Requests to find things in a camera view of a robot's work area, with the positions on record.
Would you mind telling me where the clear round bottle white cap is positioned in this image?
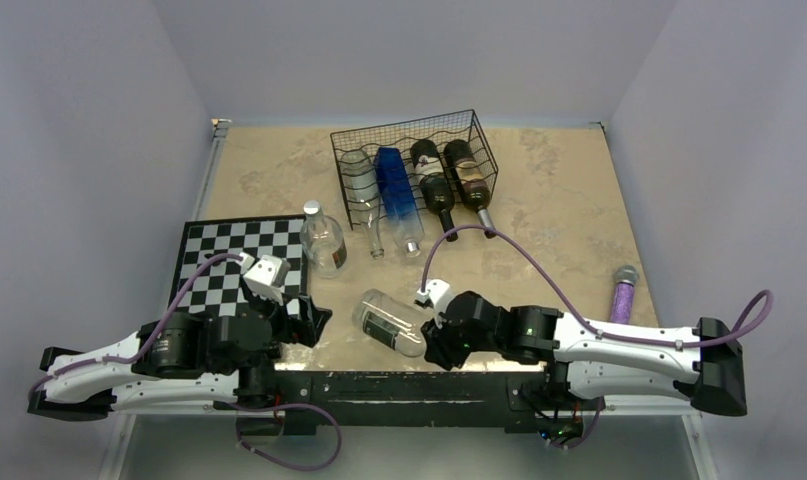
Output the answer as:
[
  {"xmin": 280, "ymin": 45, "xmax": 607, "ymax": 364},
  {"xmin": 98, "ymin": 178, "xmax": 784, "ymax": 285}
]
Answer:
[{"xmin": 352, "ymin": 289, "xmax": 431, "ymax": 358}]

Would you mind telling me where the blue square glass bottle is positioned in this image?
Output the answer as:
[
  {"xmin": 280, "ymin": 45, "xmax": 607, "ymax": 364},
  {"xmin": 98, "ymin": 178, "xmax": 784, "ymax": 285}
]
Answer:
[{"xmin": 374, "ymin": 147, "xmax": 424, "ymax": 258}]

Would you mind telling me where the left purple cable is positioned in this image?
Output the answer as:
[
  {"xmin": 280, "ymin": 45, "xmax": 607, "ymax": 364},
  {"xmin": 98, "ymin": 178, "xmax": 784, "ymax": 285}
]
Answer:
[{"xmin": 28, "ymin": 251, "xmax": 245, "ymax": 399}]

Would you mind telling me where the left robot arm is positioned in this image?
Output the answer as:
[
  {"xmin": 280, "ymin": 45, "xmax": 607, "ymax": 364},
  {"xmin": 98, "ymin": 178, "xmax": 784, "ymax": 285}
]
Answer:
[{"xmin": 27, "ymin": 299, "xmax": 328, "ymax": 422}]

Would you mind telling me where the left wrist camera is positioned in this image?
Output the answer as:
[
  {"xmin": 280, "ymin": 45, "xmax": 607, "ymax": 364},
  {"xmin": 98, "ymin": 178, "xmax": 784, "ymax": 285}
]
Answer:
[{"xmin": 237, "ymin": 253, "xmax": 290, "ymax": 306}]

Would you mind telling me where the clear bottle silver cap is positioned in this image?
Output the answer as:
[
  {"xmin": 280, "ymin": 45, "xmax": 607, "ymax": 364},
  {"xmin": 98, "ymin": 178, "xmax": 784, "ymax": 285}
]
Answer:
[{"xmin": 300, "ymin": 200, "xmax": 348, "ymax": 279}]

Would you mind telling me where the green wine bottle silver neck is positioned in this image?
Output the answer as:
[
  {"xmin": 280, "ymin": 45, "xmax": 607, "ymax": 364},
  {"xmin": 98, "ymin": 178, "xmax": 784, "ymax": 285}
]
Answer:
[{"xmin": 443, "ymin": 139, "xmax": 496, "ymax": 230}]

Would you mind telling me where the purple cable loop under table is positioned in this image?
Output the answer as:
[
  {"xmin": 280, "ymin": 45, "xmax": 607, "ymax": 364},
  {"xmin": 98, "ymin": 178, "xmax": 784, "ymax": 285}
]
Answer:
[{"xmin": 234, "ymin": 402, "xmax": 343, "ymax": 473}]

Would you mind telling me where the black white checkerboard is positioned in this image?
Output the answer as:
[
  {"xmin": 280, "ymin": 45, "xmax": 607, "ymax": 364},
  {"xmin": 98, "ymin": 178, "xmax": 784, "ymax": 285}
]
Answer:
[{"xmin": 170, "ymin": 214, "xmax": 308, "ymax": 317}]

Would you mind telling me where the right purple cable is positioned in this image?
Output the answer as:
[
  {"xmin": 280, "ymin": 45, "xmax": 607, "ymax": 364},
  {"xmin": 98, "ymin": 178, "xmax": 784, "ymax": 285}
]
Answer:
[{"xmin": 418, "ymin": 225, "xmax": 774, "ymax": 349}]

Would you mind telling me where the black wire wine rack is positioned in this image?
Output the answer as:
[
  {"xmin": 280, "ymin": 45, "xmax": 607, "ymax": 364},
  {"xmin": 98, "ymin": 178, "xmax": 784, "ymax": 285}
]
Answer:
[{"xmin": 330, "ymin": 109, "xmax": 499, "ymax": 230}]

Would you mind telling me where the clear wine bottle dark label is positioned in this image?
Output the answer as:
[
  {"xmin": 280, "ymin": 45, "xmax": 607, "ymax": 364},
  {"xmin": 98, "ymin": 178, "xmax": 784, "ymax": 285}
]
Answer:
[{"xmin": 340, "ymin": 149, "xmax": 385, "ymax": 259}]

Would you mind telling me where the dark wine bottle white label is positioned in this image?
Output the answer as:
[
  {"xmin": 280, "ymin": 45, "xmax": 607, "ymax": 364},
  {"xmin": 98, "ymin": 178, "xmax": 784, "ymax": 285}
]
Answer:
[{"xmin": 410, "ymin": 139, "xmax": 455, "ymax": 232}]

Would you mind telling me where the black table front rail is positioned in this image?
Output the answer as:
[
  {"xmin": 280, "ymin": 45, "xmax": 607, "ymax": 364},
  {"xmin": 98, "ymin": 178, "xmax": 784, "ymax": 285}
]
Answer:
[{"xmin": 121, "ymin": 368, "xmax": 696, "ymax": 437}]

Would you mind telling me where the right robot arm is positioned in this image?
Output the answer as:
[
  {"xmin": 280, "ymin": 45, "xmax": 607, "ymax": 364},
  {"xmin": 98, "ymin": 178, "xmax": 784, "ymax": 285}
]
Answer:
[{"xmin": 352, "ymin": 287, "xmax": 748, "ymax": 417}]

